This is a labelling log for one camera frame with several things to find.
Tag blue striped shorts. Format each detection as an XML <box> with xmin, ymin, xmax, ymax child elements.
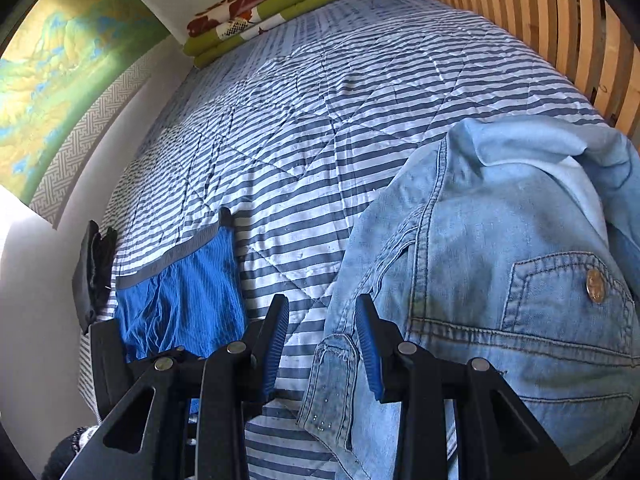
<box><xmin>114</xmin><ymin>207</ymin><xmax>247</xmax><ymax>362</ymax></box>

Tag folded black garment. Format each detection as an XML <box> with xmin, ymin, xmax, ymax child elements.
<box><xmin>72</xmin><ymin>220</ymin><xmax>117</xmax><ymax>335</ymax></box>

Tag light blue denim jacket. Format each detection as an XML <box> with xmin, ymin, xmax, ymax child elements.
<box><xmin>297</xmin><ymin>116</ymin><xmax>639</xmax><ymax>479</ymax></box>

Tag blue white striped bedspread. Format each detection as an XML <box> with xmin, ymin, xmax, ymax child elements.
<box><xmin>103</xmin><ymin>0</ymin><xmax>600</xmax><ymax>479</ymax></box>

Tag green folded blanket upper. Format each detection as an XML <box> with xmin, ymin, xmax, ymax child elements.
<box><xmin>183</xmin><ymin>0</ymin><xmax>303</xmax><ymax>58</ymax></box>

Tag green folded blanket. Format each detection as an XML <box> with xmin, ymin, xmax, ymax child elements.
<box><xmin>193</xmin><ymin>0</ymin><xmax>336</xmax><ymax>68</ymax></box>
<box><xmin>183</xmin><ymin>0</ymin><xmax>303</xmax><ymax>58</ymax></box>

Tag green folded blanket lower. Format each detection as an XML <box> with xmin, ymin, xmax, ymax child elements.
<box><xmin>193</xmin><ymin>0</ymin><xmax>336</xmax><ymax>68</ymax></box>

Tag landscape wall tapestry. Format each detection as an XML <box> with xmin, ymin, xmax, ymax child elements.
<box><xmin>1</xmin><ymin>0</ymin><xmax>171</xmax><ymax>226</ymax></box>

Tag wooden slatted bed rail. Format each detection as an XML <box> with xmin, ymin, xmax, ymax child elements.
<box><xmin>439</xmin><ymin>0</ymin><xmax>639</xmax><ymax>142</ymax></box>

